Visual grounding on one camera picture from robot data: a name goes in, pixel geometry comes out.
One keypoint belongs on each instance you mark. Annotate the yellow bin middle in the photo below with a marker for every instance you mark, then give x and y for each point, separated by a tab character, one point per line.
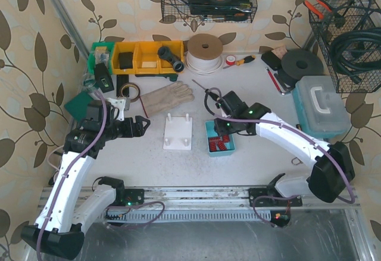
146	60

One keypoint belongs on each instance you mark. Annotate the black meter device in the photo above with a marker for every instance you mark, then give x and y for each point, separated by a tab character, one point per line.
103	78

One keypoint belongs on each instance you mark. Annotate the black orange flathead screwdriver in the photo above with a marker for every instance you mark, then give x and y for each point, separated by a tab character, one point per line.
202	87

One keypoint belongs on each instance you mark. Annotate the yellow bin right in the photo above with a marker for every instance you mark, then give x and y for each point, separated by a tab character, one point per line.
165	66

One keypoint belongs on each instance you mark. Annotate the yellow bin left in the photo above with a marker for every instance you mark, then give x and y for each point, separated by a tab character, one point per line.
120	47

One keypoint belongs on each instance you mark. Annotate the green notebook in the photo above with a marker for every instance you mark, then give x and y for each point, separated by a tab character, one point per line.
77	106

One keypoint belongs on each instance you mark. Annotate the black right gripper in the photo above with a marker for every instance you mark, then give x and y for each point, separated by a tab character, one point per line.
227	131

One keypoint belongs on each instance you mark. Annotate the white peg base plate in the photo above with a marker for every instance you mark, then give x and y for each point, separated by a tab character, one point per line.
178	133

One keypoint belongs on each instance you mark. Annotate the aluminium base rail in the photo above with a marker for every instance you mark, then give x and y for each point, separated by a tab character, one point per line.
185	204

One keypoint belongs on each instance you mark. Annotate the yellow bin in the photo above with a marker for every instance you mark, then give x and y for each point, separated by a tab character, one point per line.
120	47
165	66
146	60

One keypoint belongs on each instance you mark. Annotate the teal spring tray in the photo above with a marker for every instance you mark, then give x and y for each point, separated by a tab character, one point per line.
213	150

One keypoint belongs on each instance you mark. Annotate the red handled hex key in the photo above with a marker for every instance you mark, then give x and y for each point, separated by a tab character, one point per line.
281	87

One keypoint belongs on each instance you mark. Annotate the black block with sponge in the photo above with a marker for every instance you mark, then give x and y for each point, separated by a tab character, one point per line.
273	58

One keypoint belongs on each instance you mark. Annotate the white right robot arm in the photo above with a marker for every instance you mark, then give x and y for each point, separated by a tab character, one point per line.
331	168

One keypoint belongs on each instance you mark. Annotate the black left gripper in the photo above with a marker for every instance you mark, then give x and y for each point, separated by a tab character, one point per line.
130	127

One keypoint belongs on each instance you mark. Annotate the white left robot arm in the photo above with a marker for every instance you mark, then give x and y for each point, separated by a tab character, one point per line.
71	166

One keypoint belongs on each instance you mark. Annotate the brown packing tape roll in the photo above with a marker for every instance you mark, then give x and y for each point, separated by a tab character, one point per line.
129	91

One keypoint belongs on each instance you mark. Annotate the black box in bin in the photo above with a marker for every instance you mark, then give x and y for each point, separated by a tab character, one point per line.
125	60

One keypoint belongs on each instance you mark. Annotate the red white tape roll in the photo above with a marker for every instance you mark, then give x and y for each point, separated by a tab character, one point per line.
230	60

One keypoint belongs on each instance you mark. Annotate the glass jar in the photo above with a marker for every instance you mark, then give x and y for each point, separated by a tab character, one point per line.
89	83

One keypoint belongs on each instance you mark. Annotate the white cable spool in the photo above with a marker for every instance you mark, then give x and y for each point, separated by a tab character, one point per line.
204	55

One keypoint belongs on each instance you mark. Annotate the right wire basket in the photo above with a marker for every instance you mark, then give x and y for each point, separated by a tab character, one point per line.
350	42

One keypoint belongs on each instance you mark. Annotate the beige work glove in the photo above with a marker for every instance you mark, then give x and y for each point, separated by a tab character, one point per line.
166	98

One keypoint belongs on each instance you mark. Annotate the teal clear toolbox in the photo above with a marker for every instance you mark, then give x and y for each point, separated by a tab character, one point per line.
320	110

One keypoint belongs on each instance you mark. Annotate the grey pipe fitting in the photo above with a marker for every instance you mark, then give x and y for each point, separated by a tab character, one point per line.
166	54

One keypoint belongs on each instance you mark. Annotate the large red spring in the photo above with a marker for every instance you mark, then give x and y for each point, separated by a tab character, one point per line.
219	139

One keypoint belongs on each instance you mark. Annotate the green storage bin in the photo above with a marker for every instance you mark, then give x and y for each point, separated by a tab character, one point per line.
101	52

